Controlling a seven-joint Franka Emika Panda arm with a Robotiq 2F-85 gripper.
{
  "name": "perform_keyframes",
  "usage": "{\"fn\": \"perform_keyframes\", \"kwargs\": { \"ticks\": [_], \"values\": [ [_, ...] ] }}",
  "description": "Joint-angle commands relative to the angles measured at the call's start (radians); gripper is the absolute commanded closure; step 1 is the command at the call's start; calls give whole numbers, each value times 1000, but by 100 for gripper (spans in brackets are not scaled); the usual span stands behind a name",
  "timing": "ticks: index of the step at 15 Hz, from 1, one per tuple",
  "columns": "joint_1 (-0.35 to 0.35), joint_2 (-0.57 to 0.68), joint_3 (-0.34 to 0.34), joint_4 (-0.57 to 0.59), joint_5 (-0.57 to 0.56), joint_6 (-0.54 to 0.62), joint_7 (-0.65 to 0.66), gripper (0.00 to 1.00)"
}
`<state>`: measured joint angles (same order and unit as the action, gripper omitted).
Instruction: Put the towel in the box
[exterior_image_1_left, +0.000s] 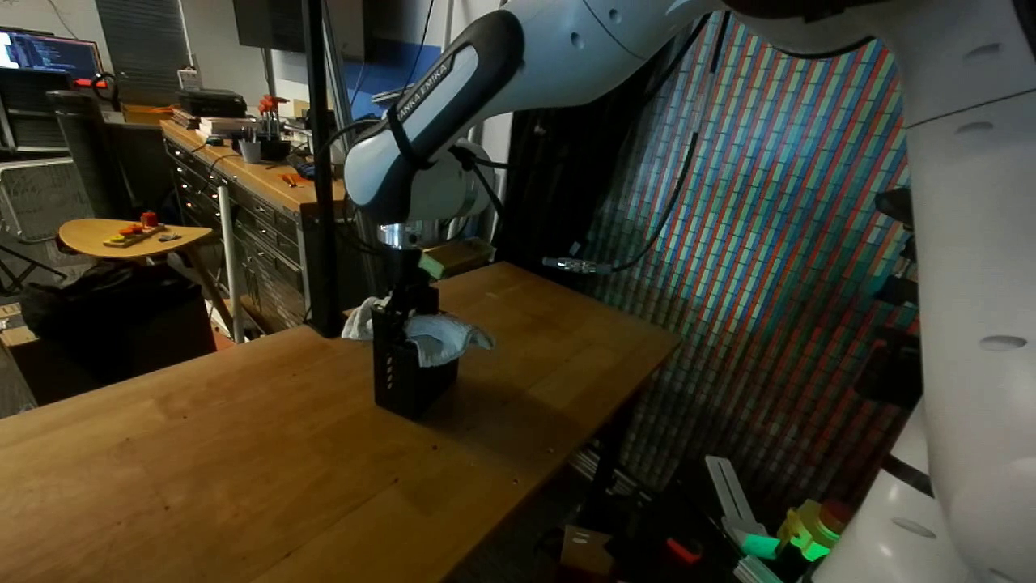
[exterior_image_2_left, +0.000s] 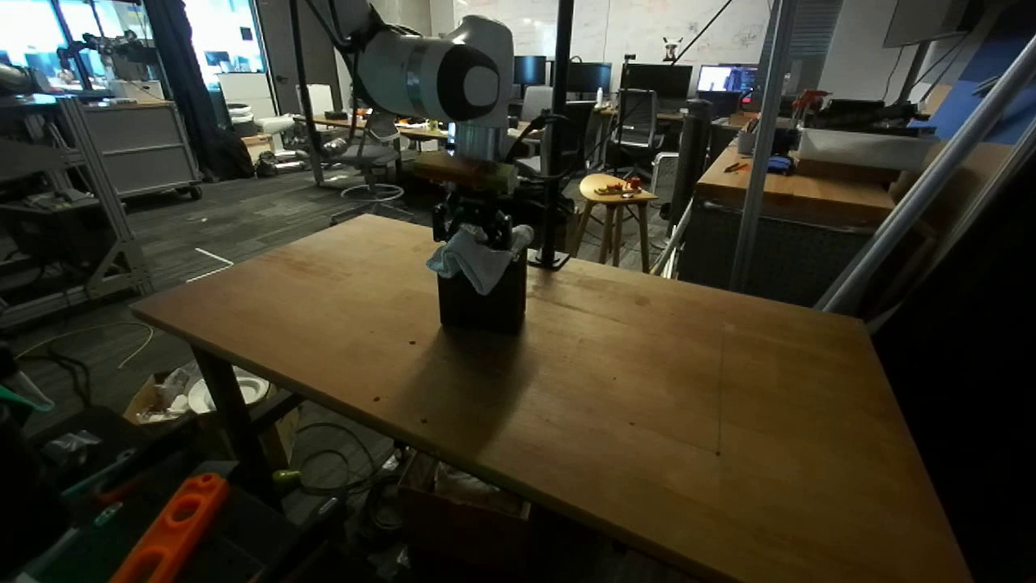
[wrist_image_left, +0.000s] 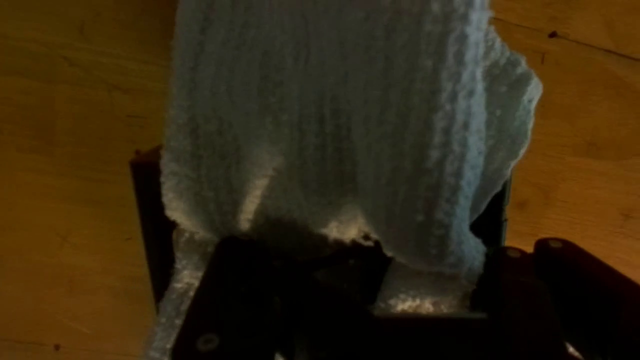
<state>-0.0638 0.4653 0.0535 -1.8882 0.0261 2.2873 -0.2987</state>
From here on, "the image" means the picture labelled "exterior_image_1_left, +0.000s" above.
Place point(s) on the white plastic strip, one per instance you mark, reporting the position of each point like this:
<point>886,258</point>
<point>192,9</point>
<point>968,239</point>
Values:
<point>729,490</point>

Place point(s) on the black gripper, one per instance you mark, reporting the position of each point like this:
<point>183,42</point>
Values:
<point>410,284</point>

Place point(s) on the black storage case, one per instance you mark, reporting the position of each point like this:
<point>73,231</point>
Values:
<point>117,319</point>

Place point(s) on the lit computer monitor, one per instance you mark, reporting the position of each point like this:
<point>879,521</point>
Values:
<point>48,54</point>

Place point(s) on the black bag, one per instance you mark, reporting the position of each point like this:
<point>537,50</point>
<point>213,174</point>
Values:
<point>210,102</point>

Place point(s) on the white metal bar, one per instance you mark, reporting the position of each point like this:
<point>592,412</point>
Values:
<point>228,263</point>

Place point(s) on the round wooden stool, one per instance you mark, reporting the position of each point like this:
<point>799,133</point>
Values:
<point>130,246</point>

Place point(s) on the green plastic blocks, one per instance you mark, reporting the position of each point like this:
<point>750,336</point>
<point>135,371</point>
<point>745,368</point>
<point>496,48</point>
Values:
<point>804,533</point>

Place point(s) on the dark hanging panel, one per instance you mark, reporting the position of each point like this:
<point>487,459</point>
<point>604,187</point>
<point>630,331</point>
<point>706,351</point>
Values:
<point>141,34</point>

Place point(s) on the brown cardboard box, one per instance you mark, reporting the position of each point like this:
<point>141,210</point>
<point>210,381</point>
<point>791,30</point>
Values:
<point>588,552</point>

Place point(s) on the small red object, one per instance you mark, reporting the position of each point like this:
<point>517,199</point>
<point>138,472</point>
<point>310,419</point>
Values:
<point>682,552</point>

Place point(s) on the colourful striped screen panel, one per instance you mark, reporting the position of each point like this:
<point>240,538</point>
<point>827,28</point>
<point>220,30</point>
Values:
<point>779,269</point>

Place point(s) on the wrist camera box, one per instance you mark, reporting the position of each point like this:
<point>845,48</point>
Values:
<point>431,267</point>

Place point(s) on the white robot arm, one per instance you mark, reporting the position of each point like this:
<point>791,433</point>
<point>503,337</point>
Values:
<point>604,42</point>

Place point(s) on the black vertical pole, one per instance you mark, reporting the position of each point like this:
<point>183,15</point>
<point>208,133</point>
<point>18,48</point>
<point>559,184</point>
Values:
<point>321,269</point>

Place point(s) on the light blue white towel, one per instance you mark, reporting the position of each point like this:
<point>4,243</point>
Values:
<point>446,341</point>

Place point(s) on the red toy fruit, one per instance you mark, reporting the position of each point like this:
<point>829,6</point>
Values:
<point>149,219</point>
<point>130,231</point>

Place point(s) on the dark equipment rack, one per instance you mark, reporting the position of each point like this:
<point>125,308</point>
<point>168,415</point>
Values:
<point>43,150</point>

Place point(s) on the wooden top workbench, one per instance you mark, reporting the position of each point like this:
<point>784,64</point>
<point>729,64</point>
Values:
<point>252,174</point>

